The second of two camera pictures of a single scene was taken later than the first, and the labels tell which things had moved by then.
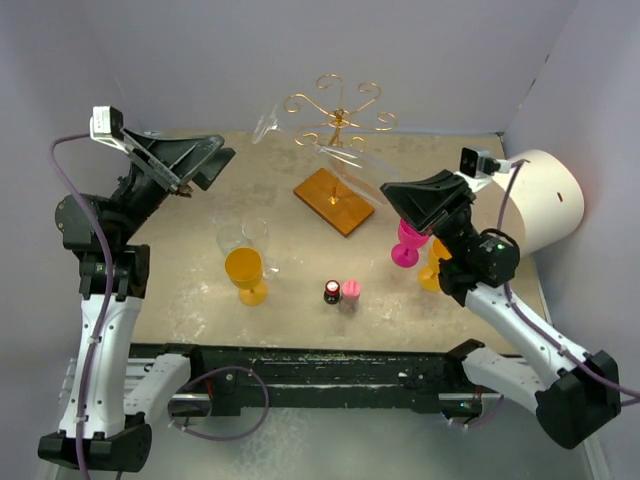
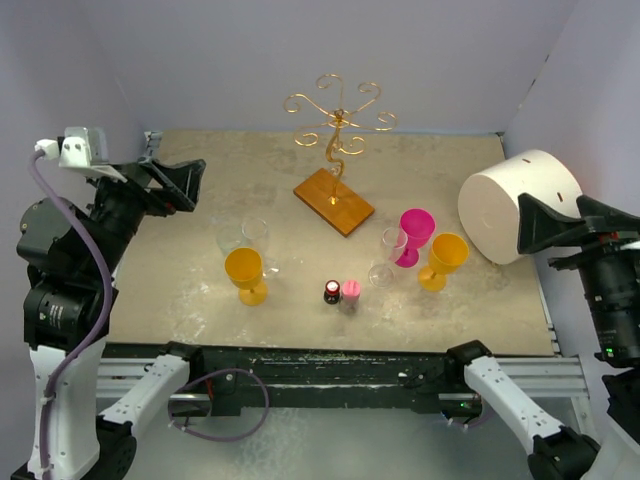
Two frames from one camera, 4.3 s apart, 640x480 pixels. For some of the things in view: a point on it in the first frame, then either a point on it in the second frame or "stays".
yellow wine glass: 429,277 stays
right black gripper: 422,202 -> 537,224
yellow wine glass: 243,267 stays
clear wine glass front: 228,238 stays
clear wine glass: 254,235 stays
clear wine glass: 369,175 -> 394,240
